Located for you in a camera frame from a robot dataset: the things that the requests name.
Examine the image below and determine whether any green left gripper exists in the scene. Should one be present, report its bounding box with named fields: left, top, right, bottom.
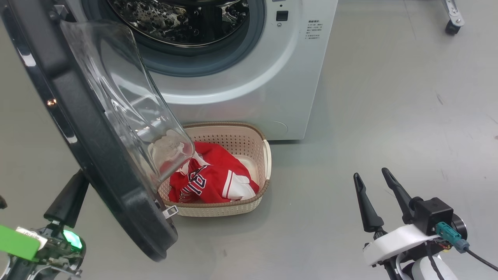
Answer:
left=0, top=169, right=90, bottom=275

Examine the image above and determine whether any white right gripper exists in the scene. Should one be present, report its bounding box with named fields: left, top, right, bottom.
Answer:
left=353, top=168, right=440, bottom=267

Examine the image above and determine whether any black round glass washer door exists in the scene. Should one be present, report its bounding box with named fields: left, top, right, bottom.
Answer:
left=0, top=0, right=196, bottom=262

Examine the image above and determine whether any red jersey with striped trim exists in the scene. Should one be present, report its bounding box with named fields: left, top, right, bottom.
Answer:
left=168, top=142, right=253, bottom=204

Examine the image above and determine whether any black cylindrical right gripper motor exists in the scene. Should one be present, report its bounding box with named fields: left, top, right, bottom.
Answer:
left=451, top=213, right=468, bottom=240

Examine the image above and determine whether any white washing machine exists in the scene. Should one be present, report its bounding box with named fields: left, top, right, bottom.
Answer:
left=64, top=0, right=339, bottom=141

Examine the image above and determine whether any cream perforated laundry basket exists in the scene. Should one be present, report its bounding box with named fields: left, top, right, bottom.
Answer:
left=158, top=122, right=272, bottom=217

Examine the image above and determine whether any stainless steel washing machine drum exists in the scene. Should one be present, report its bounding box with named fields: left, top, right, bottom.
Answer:
left=106, top=0, right=250, bottom=48

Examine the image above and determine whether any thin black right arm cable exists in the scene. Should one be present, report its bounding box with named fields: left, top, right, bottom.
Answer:
left=424, top=241, right=446, bottom=280

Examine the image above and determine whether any right black cable teal plug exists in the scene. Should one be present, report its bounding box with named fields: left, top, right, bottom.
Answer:
left=436, top=222, right=498, bottom=273

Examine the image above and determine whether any metal frame leg with caster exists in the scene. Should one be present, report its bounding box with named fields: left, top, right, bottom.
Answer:
left=442, top=0, right=466, bottom=35

